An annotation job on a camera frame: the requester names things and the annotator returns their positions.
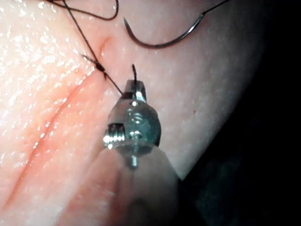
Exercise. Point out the right arm needle driver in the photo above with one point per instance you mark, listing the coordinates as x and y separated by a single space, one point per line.
141 122

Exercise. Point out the right arm needle driver jaw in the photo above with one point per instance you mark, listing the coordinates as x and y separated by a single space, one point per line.
140 94
129 89

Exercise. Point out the black thread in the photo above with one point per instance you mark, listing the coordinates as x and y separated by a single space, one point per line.
82 35

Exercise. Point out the dark right arm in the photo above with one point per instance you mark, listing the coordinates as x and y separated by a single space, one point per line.
141 193

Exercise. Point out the black stitching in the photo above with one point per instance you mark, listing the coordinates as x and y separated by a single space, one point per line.
101 68

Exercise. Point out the curved steel needle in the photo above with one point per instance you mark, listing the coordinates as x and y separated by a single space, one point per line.
160 45

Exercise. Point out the tissue pad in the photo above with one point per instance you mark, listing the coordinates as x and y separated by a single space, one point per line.
47 99

